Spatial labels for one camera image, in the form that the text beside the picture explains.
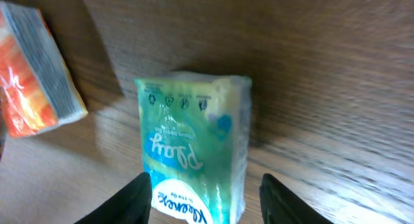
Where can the orange tissue pack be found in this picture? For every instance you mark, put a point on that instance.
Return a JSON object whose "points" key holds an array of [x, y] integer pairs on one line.
{"points": [[37, 91]]}

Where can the green tissue pack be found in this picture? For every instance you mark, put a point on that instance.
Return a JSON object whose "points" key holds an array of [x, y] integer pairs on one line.
{"points": [[194, 131]]}

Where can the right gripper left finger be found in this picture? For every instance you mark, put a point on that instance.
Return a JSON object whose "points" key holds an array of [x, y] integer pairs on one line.
{"points": [[130, 205]]}

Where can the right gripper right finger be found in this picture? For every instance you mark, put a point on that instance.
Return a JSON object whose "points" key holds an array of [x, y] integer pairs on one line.
{"points": [[280, 205]]}

